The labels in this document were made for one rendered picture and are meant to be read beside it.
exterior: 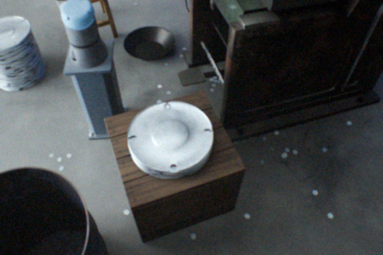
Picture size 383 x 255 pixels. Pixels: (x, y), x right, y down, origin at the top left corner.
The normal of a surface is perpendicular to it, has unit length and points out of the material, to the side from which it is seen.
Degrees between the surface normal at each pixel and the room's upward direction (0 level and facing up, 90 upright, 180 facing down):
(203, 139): 0
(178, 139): 0
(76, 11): 8
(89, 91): 90
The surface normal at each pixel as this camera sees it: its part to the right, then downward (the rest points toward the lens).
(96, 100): 0.09, 0.77
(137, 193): 0.00, -0.64
